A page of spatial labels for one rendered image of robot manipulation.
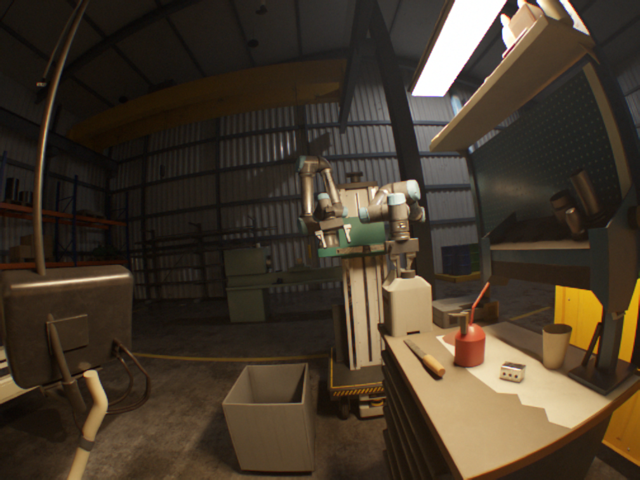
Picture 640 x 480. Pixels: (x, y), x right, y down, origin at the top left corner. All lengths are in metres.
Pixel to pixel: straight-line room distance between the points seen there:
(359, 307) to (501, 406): 1.67
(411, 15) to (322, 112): 4.90
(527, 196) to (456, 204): 9.63
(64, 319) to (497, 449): 0.78
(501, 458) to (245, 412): 1.22
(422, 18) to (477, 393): 10.18
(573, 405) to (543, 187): 0.62
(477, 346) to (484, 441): 0.30
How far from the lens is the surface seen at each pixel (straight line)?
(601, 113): 0.79
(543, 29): 0.69
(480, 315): 1.13
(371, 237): 2.00
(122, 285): 0.66
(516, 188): 1.05
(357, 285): 2.09
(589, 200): 0.68
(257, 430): 1.53
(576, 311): 1.72
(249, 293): 5.46
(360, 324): 2.15
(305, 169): 1.81
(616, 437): 1.79
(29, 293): 0.57
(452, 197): 10.59
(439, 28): 1.06
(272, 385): 1.94
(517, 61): 0.76
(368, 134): 10.18
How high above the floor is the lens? 1.29
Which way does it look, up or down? 2 degrees up
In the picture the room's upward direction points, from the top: 5 degrees counter-clockwise
